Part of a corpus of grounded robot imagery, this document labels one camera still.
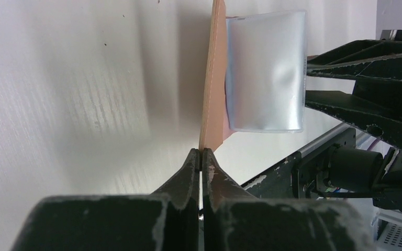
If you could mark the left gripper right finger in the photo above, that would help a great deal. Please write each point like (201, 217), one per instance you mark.
(236, 220)

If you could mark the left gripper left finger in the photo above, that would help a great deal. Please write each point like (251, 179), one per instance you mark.
(166, 219)

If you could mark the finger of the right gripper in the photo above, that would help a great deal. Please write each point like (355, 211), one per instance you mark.
(367, 116)
(378, 61)

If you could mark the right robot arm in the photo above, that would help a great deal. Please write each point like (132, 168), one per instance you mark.
(337, 169)

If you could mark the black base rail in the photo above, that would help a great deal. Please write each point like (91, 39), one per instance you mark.
(276, 181)

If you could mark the white perforated cable tray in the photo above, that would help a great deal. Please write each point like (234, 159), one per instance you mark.
(389, 230)

